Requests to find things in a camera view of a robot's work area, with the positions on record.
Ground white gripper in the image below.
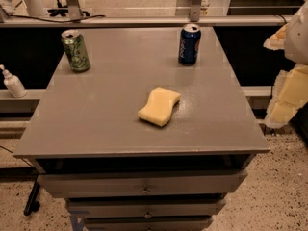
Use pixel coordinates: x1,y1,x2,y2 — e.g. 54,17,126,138
263,1,308,129

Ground yellow sponge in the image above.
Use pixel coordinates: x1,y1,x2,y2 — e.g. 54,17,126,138
138,87,181,127

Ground blue pepsi can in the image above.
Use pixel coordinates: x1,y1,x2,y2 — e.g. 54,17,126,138
178,23,201,65

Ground green soda can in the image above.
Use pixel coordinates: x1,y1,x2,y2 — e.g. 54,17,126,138
62,29,90,72

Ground top grey drawer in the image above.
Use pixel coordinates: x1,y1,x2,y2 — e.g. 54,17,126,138
38,169,247,198

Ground grey drawer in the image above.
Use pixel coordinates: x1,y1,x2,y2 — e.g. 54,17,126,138
85,216,213,231
66,195,225,218
38,169,247,198

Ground bottom grey drawer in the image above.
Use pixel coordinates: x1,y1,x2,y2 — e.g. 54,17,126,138
85,216,213,231

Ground grey drawer cabinet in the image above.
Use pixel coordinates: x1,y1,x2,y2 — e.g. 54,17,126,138
15,27,268,231

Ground middle grey drawer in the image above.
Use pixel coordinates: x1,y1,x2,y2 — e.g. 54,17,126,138
66,195,225,218

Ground black office chair base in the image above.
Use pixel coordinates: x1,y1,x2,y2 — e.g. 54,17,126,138
47,0,90,18

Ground white pump bottle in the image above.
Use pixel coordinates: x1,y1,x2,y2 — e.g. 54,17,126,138
0,64,27,98

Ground black caster leg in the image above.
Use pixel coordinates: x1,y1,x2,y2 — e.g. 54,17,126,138
23,182,40,216

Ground grey metal post right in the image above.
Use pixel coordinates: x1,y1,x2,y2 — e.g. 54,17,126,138
190,0,202,22

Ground grey metal post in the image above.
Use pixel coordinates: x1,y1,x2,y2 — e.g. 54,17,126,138
190,0,202,22
66,0,83,20

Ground grey metal post left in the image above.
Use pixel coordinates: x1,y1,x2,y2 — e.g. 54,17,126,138
66,0,83,20

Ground black cable on rail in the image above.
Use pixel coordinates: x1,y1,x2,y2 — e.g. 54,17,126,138
13,13,107,24

